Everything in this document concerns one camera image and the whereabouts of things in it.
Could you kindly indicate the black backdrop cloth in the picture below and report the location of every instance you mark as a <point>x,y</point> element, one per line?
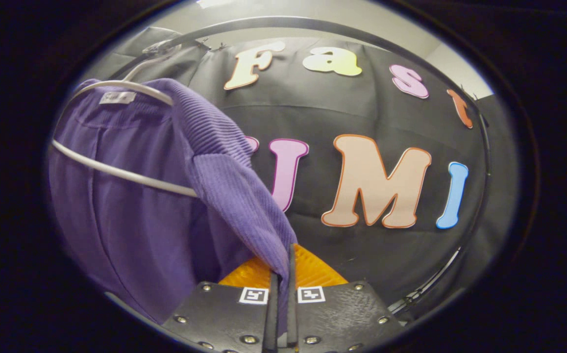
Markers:
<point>361,113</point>

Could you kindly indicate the white clothes hanger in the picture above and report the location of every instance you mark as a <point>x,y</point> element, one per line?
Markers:
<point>116,170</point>

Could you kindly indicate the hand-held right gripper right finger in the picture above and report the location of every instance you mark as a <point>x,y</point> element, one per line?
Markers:
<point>292,314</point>

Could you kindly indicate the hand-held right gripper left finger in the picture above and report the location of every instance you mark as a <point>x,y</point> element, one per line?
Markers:
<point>273,318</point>

